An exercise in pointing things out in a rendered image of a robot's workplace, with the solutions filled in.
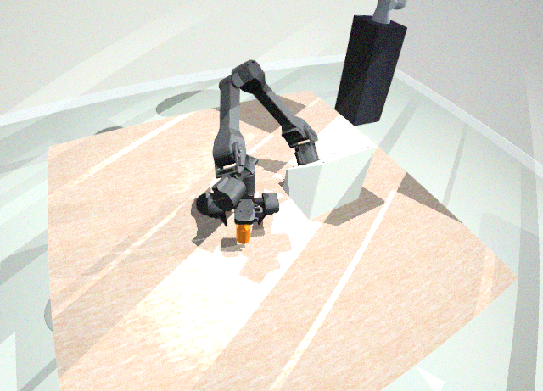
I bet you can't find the orange cylinder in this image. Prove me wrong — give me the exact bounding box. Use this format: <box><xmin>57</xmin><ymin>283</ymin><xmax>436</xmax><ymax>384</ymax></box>
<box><xmin>236</xmin><ymin>225</ymin><xmax>250</xmax><ymax>243</ymax></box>

